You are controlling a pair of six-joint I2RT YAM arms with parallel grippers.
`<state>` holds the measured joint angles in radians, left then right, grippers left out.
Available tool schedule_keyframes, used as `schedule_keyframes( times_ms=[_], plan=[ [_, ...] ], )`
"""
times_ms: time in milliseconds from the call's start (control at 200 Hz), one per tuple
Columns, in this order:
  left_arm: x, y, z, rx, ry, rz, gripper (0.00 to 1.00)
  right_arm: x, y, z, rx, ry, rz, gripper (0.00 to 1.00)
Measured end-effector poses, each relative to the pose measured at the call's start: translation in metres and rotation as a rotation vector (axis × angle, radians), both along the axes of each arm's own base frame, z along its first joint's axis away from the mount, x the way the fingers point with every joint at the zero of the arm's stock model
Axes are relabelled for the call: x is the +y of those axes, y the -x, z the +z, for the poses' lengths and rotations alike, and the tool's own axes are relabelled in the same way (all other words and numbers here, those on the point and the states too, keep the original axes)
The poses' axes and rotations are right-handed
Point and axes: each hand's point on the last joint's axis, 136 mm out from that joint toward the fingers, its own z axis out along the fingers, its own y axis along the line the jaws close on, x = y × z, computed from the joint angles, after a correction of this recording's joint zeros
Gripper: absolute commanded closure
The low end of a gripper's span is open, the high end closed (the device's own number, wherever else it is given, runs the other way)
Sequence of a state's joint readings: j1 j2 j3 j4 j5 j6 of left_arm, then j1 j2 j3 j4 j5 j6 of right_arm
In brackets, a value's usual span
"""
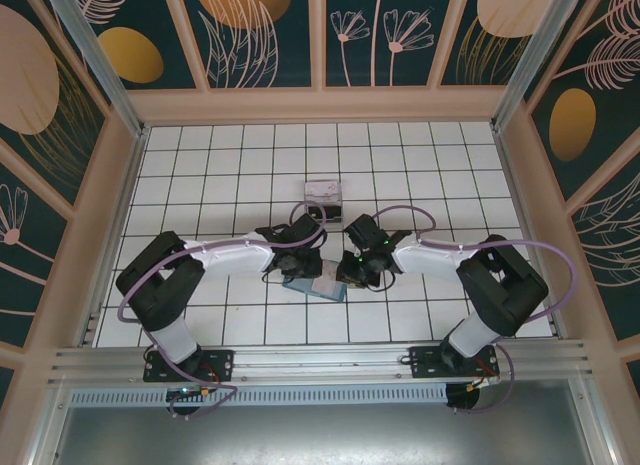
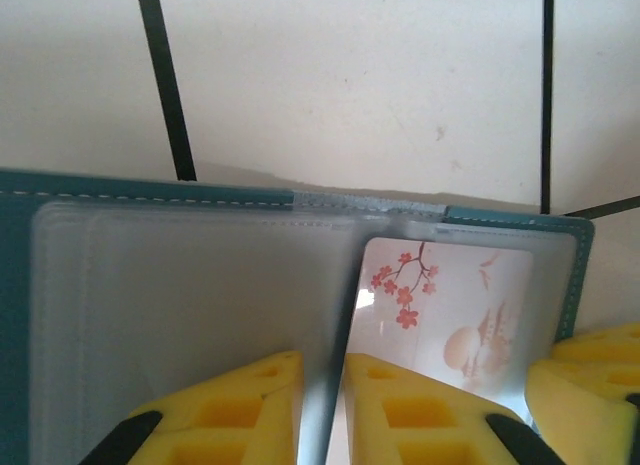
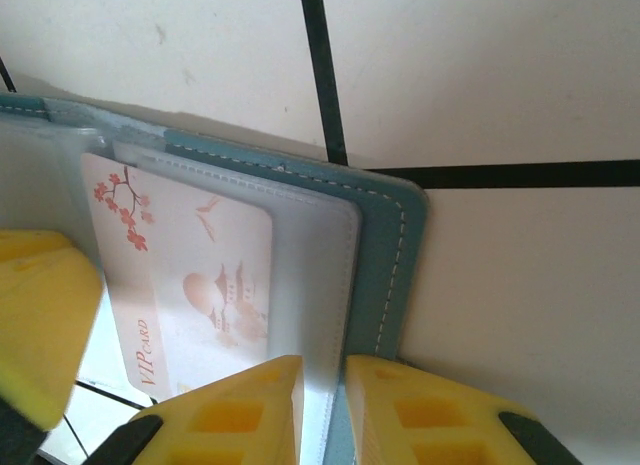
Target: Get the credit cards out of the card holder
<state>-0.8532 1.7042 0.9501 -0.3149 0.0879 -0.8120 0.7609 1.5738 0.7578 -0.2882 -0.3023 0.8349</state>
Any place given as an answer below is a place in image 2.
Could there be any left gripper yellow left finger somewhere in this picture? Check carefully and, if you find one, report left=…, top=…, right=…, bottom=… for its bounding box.
left=77, top=349, right=306, bottom=465

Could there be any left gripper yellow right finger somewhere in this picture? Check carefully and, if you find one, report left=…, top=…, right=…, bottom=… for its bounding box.
left=343, top=352, right=569, bottom=465

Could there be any teal card holder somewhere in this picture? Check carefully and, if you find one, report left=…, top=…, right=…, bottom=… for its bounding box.
left=0, top=168, right=596, bottom=465

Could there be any white floral credit card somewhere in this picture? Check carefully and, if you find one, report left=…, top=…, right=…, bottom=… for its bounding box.
left=349, top=237, right=536, bottom=404

